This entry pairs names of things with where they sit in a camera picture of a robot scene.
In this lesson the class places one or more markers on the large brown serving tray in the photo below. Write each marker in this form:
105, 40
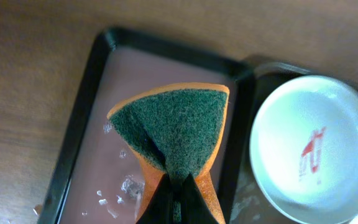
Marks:
249, 204

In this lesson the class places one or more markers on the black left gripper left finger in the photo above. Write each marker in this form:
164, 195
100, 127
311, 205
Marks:
160, 208

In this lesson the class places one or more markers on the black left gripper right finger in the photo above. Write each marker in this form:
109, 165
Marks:
193, 207

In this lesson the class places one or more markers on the white plate with red stain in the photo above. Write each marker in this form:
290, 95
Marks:
304, 150

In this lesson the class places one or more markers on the green and orange sponge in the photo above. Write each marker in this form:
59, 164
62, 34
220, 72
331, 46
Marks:
176, 130

